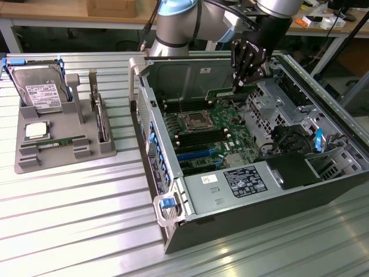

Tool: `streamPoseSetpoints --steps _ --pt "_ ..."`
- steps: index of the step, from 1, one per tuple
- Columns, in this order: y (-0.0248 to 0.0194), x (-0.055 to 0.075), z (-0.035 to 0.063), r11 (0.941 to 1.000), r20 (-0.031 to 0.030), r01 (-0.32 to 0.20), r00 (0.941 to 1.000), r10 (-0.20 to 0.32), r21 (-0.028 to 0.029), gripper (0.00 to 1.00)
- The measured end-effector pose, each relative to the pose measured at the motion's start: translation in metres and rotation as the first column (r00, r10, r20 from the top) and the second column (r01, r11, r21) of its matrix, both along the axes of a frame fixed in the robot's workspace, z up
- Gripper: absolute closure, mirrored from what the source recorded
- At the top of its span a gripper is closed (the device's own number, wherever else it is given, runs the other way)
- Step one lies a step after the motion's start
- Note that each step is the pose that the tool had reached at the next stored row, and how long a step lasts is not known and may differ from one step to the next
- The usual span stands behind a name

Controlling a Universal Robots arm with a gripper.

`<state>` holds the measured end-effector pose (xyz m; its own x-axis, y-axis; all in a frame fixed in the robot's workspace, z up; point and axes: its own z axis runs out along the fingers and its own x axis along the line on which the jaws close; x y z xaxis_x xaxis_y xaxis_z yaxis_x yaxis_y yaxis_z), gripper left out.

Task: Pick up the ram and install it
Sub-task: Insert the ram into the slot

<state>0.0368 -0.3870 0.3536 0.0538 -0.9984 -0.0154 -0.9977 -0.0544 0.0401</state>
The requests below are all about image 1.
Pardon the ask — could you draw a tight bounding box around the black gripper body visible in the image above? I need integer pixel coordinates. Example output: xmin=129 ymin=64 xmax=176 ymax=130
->
xmin=239 ymin=13 xmax=292 ymax=77

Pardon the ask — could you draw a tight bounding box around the green RAM stick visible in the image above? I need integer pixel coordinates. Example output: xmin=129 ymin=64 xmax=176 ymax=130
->
xmin=206 ymin=87 xmax=236 ymax=98
xmin=22 ymin=135 xmax=86 ymax=149

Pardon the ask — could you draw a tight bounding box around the black RAM slot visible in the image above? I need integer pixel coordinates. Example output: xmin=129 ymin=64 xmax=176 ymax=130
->
xmin=175 ymin=133 xmax=231 ymax=147
xmin=163 ymin=101 xmax=213 ymax=113
xmin=163 ymin=97 xmax=210 ymax=107
xmin=174 ymin=128 xmax=229 ymax=140

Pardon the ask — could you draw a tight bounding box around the silver metal drive cage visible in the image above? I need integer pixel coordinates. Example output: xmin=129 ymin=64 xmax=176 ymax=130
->
xmin=243 ymin=62 xmax=314 ymax=145

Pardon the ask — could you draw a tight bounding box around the white and black box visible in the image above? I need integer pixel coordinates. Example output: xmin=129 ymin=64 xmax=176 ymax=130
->
xmin=301 ymin=14 xmax=323 ymax=28

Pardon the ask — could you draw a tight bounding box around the wooden top workbench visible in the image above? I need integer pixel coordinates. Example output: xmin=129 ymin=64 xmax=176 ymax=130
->
xmin=285 ymin=0 xmax=369 ymax=77
xmin=0 ymin=0 xmax=159 ymax=53

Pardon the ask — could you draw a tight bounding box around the green motherboard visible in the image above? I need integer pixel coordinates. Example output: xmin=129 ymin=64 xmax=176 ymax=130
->
xmin=160 ymin=96 xmax=262 ymax=177

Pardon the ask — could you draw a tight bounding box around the CPU socket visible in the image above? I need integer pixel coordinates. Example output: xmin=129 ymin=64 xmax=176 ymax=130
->
xmin=184 ymin=111 xmax=213 ymax=133

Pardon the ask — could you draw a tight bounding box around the small white box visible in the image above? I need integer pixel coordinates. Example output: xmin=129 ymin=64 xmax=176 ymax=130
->
xmin=331 ymin=16 xmax=347 ymax=29

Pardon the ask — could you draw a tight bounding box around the black fan assembly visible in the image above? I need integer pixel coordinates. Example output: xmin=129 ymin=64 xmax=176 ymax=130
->
xmin=269 ymin=124 xmax=315 ymax=156

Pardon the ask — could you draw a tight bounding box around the black slanted pole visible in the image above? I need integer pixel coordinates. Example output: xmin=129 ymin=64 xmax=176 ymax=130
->
xmin=310 ymin=11 xmax=369 ymax=80

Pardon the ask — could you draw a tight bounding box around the silver chipset heatsink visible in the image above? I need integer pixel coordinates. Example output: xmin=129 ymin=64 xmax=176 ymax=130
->
xmin=224 ymin=154 xmax=246 ymax=170

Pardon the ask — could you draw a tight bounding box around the blue plastic locking lever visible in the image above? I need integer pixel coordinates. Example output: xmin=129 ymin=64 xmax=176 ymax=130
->
xmin=315 ymin=128 xmax=324 ymax=154

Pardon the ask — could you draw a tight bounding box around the black expansion slot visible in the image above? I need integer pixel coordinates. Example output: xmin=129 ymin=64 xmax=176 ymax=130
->
xmin=175 ymin=143 xmax=217 ymax=154
xmin=180 ymin=162 xmax=217 ymax=176

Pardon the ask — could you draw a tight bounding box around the blue expansion slot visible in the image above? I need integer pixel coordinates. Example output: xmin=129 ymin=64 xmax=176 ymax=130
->
xmin=176 ymin=149 xmax=216 ymax=162

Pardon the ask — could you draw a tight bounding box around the black plastic shroud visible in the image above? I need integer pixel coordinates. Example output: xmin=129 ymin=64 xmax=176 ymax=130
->
xmin=265 ymin=152 xmax=323 ymax=190

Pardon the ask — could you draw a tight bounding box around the blue expansion card retainer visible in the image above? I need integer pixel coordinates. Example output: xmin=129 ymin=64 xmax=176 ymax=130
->
xmin=148 ymin=121 xmax=171 ymax=190

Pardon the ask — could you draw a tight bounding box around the silver disk bay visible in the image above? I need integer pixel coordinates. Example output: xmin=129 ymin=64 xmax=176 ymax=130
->
xmin=304 ymin=145 xmax=363 ymax=181

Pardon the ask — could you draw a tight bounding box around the silver power supply unit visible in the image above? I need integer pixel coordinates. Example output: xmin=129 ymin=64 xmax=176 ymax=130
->
xmin=183 ymin=160 xmax=286 ymax=216

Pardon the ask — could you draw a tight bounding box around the cardboard box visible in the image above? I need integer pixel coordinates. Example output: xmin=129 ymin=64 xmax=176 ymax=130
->
xmin=86 ymin=0 xmax=136 ymax=17

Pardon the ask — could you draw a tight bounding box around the open black PC case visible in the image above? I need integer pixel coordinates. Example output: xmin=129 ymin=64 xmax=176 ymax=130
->
xmin=128 ymin=50 xmax=369 ymax=254

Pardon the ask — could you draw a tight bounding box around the hard disk with blue rails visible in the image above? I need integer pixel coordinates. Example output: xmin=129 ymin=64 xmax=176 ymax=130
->
xmin=2 ymin=56 xmax=73 ymax=115

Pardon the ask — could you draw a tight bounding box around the grey parts rack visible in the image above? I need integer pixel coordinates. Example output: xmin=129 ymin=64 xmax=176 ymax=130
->
xmin=14 ymin=69 xmax=118 ymax=175

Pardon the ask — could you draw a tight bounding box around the silver CPU chip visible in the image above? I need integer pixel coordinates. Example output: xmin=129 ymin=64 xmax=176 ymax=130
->
xmin=24 ymin=122 xmax=50 ymax=141

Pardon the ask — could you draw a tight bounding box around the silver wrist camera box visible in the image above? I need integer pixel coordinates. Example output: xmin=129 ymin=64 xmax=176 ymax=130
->
xmin=223 ymin=10 xmax=246 ymax=32

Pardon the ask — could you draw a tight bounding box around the black camera cable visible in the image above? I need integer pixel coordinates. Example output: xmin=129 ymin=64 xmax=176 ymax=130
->
xmin=201 ymin=0 xmax=262 ymax=32

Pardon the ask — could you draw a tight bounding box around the black hanging cable with plug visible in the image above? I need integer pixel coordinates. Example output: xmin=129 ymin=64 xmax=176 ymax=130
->
xmin=139 ymin=0 xmax=164 ymax=52

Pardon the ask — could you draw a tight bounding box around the dark wire bundle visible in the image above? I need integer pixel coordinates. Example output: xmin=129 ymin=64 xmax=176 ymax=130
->
xmin=324 ymin=133 xmax=352 ymax=152

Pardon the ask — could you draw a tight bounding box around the graphics card with metal bracket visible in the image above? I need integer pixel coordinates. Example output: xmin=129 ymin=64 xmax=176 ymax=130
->
xmin=88 ymin=69 xmax=112 ymax=144

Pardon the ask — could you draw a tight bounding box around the blue case handle latch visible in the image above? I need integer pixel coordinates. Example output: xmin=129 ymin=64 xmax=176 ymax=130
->
xmin=159 ymin=196 xmax=177 ymax=211

